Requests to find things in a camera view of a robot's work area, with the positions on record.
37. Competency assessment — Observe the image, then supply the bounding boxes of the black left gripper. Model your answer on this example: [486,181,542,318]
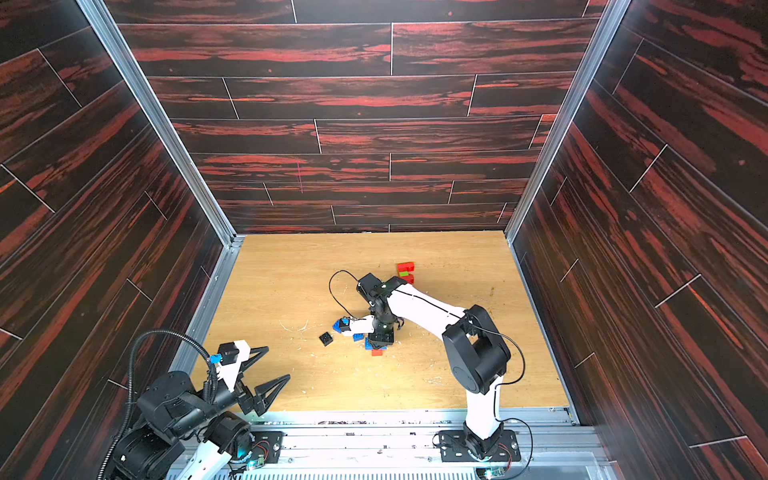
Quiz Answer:
[172,346,289,439]

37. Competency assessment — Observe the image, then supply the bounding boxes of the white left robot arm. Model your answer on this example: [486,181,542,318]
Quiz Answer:
[99,340,291,479]

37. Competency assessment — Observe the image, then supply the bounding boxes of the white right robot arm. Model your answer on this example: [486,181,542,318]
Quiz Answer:
[350,274,511,457]

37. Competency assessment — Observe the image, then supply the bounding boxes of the black square brick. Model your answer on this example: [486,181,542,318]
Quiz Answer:
[319,332,333,346]

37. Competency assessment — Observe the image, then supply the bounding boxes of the aluminium front base rails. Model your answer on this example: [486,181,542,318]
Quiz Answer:
[164,408,620,479]

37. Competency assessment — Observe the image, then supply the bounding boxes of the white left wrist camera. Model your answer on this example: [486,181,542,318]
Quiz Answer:
[209,340,251,392]

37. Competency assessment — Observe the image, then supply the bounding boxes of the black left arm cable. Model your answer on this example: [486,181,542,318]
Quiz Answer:
[95,329,220,480]

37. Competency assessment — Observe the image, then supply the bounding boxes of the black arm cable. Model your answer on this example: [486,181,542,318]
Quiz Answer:
[95,329,220,480]
[328,269,364,322]

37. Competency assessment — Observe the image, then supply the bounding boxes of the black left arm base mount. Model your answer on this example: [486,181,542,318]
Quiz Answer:
[246,431,285,470]

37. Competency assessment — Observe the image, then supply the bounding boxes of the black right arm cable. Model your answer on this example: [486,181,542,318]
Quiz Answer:
[328,269,364,322]

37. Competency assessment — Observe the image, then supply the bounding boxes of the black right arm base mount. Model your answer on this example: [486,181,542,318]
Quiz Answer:
[432,425,521,463]

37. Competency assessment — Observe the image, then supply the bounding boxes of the aluminium frame rail left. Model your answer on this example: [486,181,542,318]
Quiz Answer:
[77,1,243,343]

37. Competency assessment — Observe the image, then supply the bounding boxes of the aluminium frame rail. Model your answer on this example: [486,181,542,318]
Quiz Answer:
[77,1,243,343]
[504,0,631,252]

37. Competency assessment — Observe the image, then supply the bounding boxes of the aluminium frame rail right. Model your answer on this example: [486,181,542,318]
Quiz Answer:
[504,0,631,252]

